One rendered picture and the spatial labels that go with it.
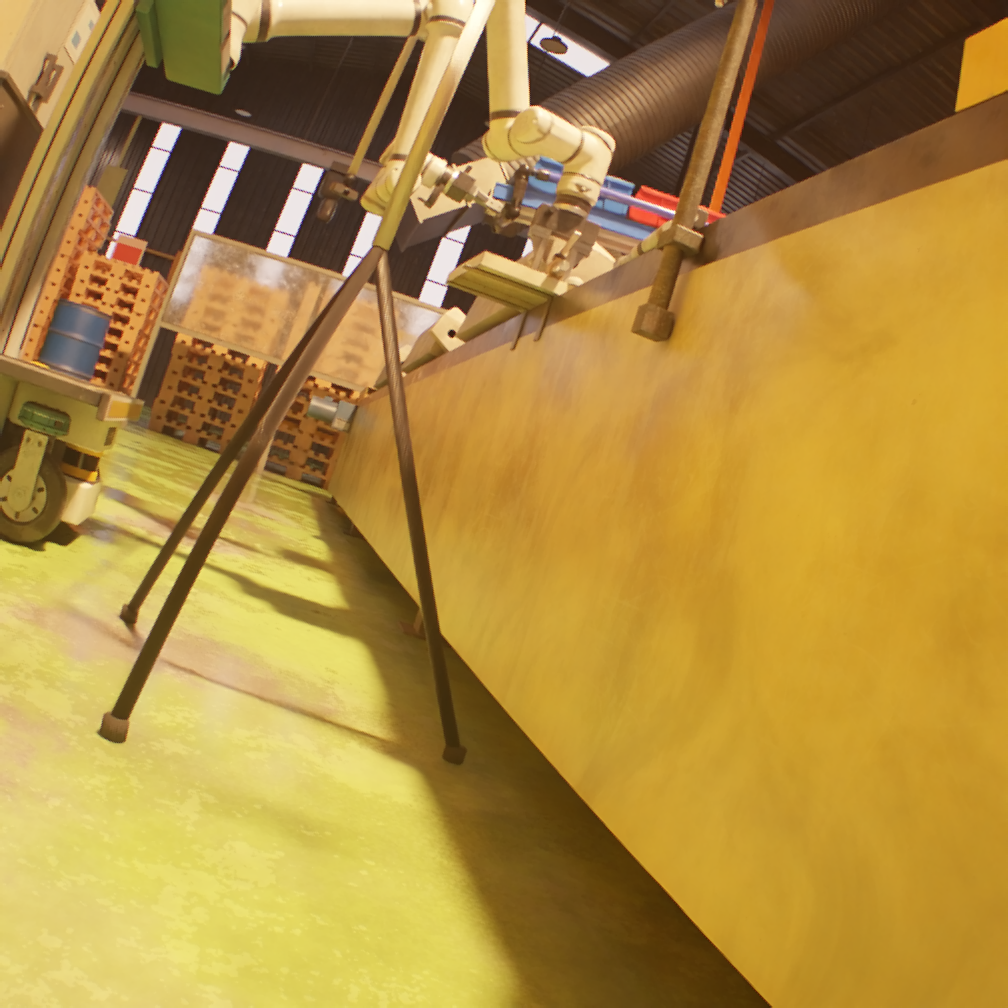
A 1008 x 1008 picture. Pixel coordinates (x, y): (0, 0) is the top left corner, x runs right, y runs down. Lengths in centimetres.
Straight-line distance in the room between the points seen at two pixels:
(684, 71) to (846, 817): 1018
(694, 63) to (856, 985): 1039
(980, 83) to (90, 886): 91
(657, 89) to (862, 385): 968
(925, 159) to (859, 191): 11
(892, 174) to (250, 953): 80
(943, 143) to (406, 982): 77
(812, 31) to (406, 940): 1143
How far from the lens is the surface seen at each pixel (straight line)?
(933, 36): 1461
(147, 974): 63
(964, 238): 73
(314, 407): 707
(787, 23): 1156
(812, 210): 98
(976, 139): 77
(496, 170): 938
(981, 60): 82
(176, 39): 224
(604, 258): 216
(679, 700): 89
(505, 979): 77
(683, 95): 1054
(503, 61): 215
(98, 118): 227
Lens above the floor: 35
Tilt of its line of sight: 1 degrees up
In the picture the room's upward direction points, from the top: 18 degrees clockwise
